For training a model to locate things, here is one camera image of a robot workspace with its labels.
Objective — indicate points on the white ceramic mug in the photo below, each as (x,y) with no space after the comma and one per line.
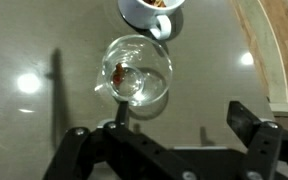
(150,13)

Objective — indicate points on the small trail mix portion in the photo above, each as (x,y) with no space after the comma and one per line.
(119,73)

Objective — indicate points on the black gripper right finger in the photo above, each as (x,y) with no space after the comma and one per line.
(260,143)

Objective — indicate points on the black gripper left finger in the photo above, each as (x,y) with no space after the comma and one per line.
(94,150)

